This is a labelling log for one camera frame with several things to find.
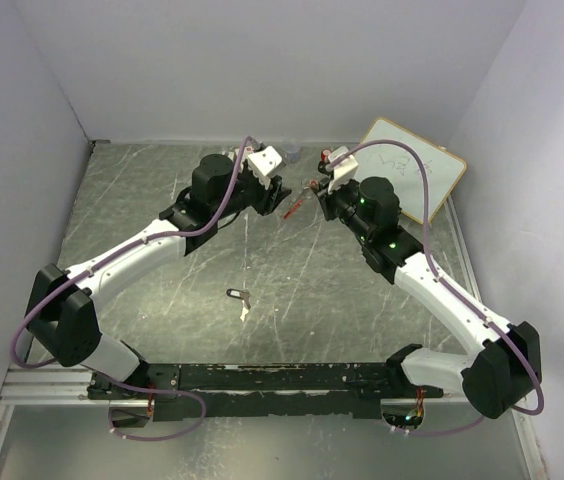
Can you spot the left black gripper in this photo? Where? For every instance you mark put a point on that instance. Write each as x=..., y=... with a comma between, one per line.
x=278, y=193

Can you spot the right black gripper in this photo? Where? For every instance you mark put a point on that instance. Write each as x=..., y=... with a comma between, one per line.
x=326, y=197

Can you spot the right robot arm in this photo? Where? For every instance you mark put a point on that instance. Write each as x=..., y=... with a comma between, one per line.
x=502, y=361

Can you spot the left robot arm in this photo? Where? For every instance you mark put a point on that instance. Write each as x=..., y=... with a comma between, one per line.
x=64, y=305

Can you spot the red black stamp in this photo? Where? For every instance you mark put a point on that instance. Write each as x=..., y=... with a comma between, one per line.
x=324, y=162

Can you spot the clear paperclip jar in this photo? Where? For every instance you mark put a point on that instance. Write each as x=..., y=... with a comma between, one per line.
x=291, y=150

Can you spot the black key tag with key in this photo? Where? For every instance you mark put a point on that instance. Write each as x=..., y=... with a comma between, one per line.
x=242, y=295

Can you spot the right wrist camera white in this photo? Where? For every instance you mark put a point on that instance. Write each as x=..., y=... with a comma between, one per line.
x=344, y=171

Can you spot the small whiteboard wood frame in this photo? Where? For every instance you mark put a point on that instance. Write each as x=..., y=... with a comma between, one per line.
x=421, y=186

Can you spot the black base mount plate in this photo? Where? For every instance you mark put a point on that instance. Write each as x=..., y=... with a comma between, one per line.
x=288, y=389

